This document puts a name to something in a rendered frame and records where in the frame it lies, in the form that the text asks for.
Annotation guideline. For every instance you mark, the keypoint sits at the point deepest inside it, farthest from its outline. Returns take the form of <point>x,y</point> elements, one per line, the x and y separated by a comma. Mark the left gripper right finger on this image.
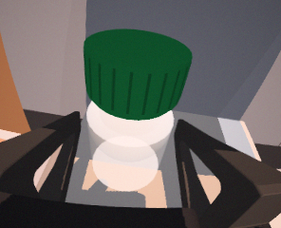
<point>250,191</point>

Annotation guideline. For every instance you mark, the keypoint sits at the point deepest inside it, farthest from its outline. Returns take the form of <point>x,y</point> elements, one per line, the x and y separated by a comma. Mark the clear bottle with green cap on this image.
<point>134,78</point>

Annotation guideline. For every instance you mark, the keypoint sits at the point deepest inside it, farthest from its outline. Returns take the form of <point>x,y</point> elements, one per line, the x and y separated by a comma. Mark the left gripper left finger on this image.
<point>21,156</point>

